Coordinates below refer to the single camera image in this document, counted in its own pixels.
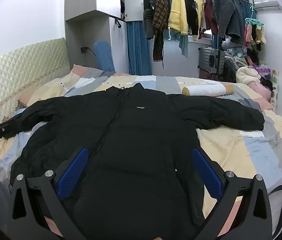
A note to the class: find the pale yellow jacket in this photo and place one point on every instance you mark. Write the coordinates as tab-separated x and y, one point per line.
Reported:
198	5

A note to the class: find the pink blanket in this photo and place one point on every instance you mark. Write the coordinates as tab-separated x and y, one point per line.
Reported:
262	92

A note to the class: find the dark red box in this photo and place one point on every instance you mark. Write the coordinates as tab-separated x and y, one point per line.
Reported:
207	76

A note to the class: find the black puffer jacket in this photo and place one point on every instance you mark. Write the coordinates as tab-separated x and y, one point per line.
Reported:
131	140

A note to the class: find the grey wardrobe cabinet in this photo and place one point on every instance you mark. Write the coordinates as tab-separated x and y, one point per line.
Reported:
86	2

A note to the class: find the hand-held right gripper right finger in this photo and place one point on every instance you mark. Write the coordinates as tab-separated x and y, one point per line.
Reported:
206	173

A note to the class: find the silver ribbed suitcase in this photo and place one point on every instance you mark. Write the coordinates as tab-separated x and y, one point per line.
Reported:
209	58

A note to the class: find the green sock hanger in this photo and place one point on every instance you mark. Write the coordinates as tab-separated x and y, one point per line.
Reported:
254	33

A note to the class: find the spotted white roll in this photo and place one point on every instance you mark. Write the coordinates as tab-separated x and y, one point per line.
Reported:
275	85

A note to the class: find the purple patterned cloth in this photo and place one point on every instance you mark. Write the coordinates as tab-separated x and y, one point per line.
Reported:
264	70

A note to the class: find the maroon garment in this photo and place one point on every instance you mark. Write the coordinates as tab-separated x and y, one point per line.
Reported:
209	15

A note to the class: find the hanging black coat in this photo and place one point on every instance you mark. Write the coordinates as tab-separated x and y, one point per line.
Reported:
148	12

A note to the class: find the bolster pillow with white towel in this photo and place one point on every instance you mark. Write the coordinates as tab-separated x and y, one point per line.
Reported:
206	90

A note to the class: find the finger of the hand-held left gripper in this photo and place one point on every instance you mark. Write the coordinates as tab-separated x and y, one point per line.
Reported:
10	128

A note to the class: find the hanging blue jeans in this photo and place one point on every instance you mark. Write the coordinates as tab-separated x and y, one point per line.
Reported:
242	7

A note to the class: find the cream quilted headboard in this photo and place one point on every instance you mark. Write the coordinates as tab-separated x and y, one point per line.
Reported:
18	70

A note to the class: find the black wall outlet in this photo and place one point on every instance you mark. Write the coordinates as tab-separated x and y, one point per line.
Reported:
83	49

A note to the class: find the patchwork checked quilt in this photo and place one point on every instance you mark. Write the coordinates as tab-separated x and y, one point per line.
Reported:
230	152

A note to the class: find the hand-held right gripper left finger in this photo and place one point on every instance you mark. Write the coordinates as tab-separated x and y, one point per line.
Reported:
73	173

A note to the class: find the pile of mixed clothes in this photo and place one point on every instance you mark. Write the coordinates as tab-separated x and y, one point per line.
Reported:
238	52

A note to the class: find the blue curtain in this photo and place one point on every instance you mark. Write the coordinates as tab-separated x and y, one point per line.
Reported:
137	50

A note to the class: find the hanging black garment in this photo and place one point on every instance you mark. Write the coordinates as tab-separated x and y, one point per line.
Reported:
189	7

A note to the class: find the white air conditioner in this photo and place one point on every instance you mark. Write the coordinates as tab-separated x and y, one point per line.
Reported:
268	5

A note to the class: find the dark grey bag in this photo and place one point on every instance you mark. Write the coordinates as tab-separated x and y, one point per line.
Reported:
228	70

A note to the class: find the yellow fleece jacket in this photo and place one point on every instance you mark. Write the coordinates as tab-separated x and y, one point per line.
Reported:
177	12

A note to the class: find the teal hanging garment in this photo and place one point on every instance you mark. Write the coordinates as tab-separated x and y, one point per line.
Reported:
184	43

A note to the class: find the grey denim jacket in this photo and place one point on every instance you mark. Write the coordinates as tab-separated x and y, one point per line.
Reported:
227	12

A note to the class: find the cream plush coat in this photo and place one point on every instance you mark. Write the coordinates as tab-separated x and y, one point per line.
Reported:
247	75

